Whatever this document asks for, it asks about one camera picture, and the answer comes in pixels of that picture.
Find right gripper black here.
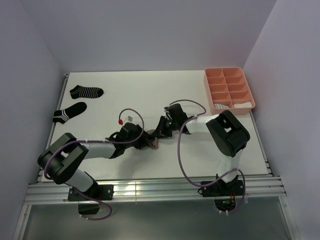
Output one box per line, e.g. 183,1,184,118
152,115,179,139

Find taupe sock red cuff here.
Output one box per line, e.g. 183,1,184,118
147,129,159,150

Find white sock black toe heel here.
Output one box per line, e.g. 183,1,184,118
213,103,230,109

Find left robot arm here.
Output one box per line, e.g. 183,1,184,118
37,122,156,200

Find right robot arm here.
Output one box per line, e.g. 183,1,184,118
151,103,250,195

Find pink divided organizer tray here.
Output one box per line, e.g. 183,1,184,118
203,67,256,115

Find black sock thin white stripes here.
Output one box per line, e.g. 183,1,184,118
69,85,104,99

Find black sock white cuff stripes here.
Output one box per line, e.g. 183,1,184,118
52,102,87,124

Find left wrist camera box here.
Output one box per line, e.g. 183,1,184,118
125,116,133,123

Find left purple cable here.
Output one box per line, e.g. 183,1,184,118
43,108,146,221

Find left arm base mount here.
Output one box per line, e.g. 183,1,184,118
67,184,114,202

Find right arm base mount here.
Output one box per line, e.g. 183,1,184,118
197,178,246,197

